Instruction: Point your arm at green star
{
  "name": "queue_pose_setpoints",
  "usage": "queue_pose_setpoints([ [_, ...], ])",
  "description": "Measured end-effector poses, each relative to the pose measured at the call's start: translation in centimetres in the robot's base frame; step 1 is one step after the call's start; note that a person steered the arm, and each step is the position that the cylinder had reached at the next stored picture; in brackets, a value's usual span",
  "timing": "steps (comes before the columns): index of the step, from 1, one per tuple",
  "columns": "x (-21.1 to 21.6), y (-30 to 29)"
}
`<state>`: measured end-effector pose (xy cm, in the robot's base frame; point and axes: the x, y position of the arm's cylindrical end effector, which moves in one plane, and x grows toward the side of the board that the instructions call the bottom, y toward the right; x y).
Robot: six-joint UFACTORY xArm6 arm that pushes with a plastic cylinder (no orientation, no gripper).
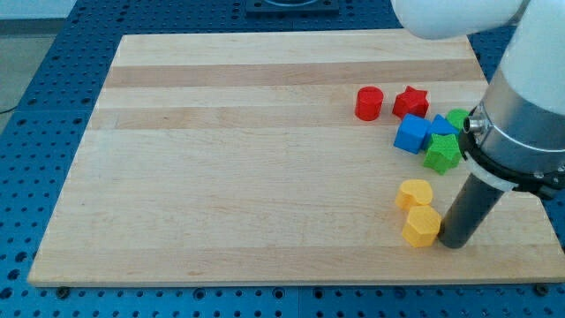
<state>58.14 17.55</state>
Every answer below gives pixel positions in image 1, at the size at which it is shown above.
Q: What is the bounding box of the light wooden board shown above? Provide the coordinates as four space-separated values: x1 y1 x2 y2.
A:
28 29 564 287

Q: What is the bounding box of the yellow heart block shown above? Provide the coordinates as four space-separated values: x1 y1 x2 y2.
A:
395 179 433 210

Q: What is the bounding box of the green star block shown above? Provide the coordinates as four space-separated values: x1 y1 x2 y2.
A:
423 133 462 175

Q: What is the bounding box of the green cylinder block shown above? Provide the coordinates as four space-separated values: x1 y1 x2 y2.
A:
446 109 469 131

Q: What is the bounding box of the red cylinder block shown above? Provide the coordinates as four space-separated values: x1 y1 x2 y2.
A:
355 86 384 121

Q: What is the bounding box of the red star block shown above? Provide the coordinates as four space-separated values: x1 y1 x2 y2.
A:
392 86 429 119

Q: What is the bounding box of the blue triangular block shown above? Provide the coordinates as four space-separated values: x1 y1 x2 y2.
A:
422 115 459 150

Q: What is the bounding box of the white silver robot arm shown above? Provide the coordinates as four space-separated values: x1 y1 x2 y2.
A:
392 0 564 200

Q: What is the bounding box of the yellow hexagon block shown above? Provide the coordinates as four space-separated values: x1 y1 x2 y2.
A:
402 206 442 247

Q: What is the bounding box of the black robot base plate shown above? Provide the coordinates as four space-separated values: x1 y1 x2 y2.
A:
245 0 340 16

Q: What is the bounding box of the black cylindrical pointer tool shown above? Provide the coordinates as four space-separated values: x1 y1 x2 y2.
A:
438 174 504 249

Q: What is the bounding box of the blue cube block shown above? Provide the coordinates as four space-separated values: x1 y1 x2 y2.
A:
393 114 431 154

